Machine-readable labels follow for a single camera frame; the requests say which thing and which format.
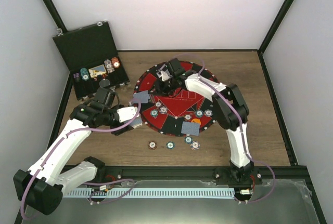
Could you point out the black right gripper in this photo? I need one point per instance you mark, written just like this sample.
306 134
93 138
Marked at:
160 90

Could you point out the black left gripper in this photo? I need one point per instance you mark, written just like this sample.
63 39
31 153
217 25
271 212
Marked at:
119 132

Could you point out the blue backed playing card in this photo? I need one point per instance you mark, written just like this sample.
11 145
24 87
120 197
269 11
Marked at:
189 128
142 96

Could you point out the blue backed card deck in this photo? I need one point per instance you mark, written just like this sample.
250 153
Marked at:
136 123

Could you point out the orange big blind button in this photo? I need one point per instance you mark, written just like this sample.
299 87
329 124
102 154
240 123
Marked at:
196 120

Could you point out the brown chip stack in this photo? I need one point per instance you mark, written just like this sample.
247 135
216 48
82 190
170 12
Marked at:
152 145

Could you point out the blue purple chip stack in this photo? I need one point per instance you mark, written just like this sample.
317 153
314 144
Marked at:
195 145

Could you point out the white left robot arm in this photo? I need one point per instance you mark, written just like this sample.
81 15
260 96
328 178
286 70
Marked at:
43 185

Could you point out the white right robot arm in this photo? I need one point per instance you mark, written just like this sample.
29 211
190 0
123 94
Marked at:
229 109

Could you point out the clear acrylic dealer button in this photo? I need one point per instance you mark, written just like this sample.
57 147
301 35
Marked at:
104 83

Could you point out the round red black poker mat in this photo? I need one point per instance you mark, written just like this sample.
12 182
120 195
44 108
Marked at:
182 102

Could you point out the green blue 50 chip stack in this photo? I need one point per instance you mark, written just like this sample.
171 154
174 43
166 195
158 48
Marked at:
84 74

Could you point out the boxed playing card deck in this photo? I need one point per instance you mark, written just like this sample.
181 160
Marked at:
97 71

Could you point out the purple black chip stack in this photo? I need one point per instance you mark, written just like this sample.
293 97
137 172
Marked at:
76 77

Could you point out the red chip stack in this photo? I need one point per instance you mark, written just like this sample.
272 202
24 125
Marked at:
115 62

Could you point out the black poker case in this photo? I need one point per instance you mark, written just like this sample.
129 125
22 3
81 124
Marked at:
88 47

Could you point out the light blue slotted strip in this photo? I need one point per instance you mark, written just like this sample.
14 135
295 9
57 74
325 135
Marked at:
155 193

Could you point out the black mounting rail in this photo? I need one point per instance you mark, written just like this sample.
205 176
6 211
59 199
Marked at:
220 174

